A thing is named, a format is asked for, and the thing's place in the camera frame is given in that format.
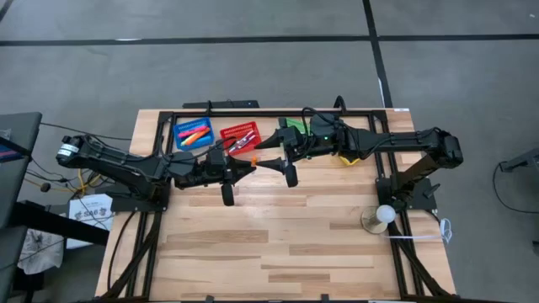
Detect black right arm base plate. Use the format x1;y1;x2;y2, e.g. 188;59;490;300
376;176;441;212

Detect blue plastic basket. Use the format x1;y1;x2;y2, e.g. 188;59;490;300
173;117;216;152

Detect white printed paper sheet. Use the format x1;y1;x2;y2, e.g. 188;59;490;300
67;193;115;250

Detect brass base white bulb lamp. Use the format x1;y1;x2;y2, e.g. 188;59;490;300
360;204;398;235

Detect thin red white marker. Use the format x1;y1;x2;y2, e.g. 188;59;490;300
235;130;257;146

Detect black floor cable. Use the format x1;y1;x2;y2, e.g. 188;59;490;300
40;121;132;142

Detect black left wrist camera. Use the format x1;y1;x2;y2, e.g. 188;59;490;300
221;183;236;208

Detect orange highlighter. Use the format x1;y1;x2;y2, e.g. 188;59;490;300
186;127;211;147

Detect thin green Expo marker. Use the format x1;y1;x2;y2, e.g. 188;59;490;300
228;133;255;153

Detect dark grey side table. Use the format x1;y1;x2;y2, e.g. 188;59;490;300
0;111;43;303

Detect white cable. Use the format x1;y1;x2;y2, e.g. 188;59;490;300
385;217;454;246

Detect black power strip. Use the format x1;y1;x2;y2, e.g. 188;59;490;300
182;99;261;110

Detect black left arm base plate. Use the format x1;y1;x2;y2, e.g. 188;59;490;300
109;178;172;213

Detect yellow cable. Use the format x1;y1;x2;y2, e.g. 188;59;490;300
73;167;102;197

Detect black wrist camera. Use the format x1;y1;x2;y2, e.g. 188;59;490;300
221;183;236;208
285;162;300;189

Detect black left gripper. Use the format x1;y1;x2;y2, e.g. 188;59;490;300
173;147;258;189

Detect white crumpled cloth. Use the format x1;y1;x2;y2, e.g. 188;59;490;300
16;228;65;275

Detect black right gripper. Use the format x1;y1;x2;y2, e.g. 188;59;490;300
253;112;345;173

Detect yellow-green highlighter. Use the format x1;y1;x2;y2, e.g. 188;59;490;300
179;132;200;148

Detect green plastic basket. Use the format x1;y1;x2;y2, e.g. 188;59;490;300
279;117;312;136

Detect black beam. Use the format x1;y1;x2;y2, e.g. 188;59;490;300
8;200;110;247

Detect black aluminium table frame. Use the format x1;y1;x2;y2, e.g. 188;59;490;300
100;108;458;303

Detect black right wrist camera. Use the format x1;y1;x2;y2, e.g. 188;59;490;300
285;162;300;189

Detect thin blue white marker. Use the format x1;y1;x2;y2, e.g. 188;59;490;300
231;135;257;152

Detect red plastic basket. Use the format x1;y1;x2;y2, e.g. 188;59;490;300
219;121;263;156

